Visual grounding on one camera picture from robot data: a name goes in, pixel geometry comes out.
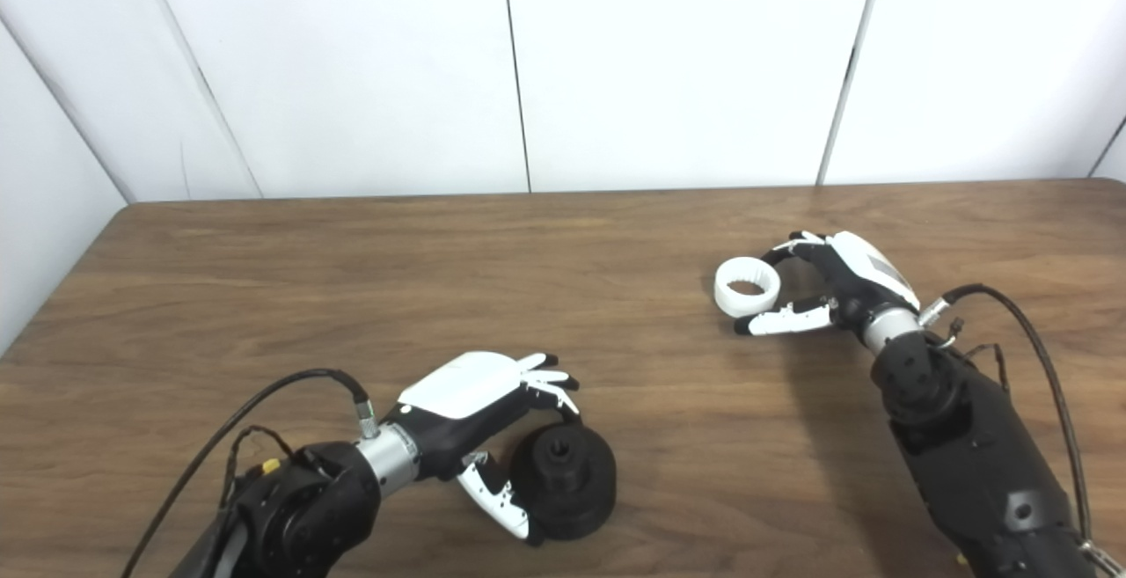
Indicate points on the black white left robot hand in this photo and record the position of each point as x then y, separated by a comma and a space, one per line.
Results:
457, 389

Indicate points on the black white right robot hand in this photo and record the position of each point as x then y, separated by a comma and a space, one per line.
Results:
858, 274

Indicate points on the round black part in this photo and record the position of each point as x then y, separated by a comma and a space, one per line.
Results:
572, 490

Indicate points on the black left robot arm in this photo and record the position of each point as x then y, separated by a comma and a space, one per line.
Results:
308, 508

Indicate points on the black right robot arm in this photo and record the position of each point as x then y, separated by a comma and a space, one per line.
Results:
976, 455

